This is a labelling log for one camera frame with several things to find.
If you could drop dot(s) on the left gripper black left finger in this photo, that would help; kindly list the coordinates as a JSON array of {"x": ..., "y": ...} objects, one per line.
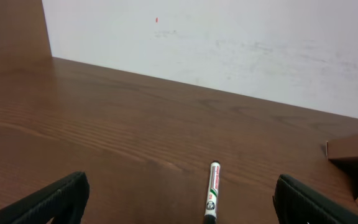
[{"x": 63, "y": 201}]

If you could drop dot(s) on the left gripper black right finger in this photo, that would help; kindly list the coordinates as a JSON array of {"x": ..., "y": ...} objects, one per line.
[{"x": 295, "y": 203}]

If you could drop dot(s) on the black cap whiteboard marker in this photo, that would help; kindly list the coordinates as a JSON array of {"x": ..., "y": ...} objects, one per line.
[{"x": 210, "y": 215}]

